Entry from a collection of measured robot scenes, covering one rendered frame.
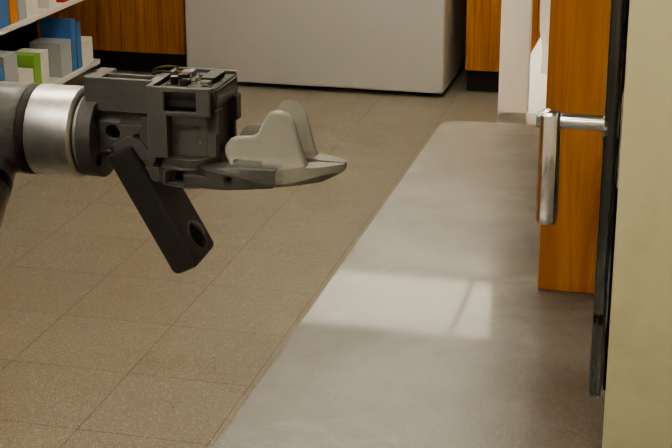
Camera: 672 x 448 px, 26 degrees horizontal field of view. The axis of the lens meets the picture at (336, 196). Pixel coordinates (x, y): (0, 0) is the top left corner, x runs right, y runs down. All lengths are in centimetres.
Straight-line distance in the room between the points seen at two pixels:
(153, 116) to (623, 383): 41
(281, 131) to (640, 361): 32
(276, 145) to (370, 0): 501
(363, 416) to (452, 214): 54
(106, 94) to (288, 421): 30
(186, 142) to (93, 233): 341
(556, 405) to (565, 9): 39
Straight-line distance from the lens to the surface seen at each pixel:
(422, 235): 163
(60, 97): 119
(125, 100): 117
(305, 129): 116
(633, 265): 108
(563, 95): 143
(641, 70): 104
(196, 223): 120
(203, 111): 113
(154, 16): 657
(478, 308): 143
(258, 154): 114
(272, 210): 471
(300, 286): 407
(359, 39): 617
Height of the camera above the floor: 148
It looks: 18 degrees down
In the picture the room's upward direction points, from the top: straight up
